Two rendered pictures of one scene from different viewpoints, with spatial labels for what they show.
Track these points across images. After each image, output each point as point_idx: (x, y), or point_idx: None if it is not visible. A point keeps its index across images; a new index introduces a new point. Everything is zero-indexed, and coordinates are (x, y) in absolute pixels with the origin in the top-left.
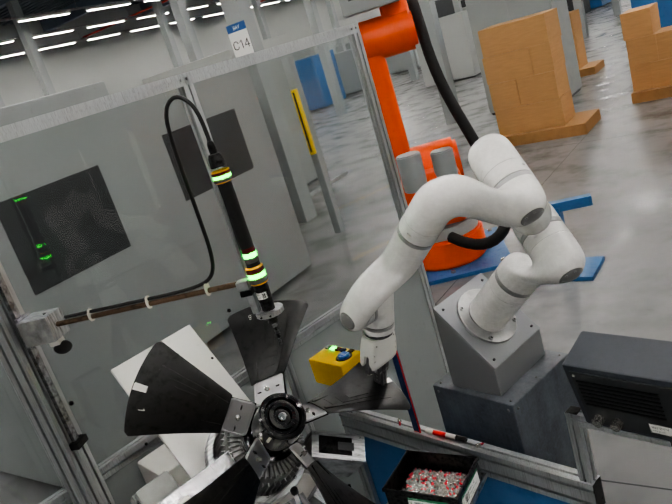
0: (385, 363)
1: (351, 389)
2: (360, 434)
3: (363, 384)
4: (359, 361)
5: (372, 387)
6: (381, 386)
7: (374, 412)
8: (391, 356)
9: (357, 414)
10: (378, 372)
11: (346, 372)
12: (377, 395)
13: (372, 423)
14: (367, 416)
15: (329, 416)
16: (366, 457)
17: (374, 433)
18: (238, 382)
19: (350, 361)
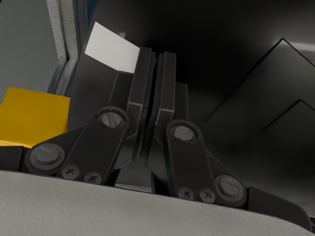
0: (109, 170)
1: (277, 164)
2: (87, 27)
3: (215, 136)
4: (8, 123)
5: (223, 96)
6: (184, 58)
7: (53, 28)
8: (22, 208)
9: (74, 52)
10: (202, 153)
11: (54, 129)
12: (298, 46)
13: (76, 19)
14: (69, 35)
15: (48, 73)
16: (92, 2)
17: (82, 6)
18: (119, 186)
19: (28, 141)
